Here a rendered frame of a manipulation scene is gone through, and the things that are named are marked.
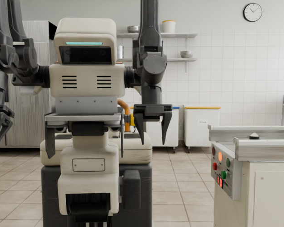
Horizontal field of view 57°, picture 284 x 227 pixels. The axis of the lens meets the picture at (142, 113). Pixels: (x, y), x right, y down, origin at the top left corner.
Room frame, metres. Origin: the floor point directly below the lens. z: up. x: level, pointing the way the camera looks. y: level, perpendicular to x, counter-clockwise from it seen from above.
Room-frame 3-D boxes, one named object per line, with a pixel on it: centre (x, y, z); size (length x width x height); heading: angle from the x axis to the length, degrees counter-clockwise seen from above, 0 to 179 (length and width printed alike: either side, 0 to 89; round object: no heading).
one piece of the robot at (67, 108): (0.94, 0.20, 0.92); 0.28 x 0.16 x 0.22; 94
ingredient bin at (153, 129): (4.43, -0.33, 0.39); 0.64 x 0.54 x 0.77; 178
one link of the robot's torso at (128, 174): (1.06, 0.15, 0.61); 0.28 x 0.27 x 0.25; 94
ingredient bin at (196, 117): (4.42, -0.98, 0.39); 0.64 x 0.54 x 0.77; 176
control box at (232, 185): (0.93, -0.30, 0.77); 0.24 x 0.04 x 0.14; 2
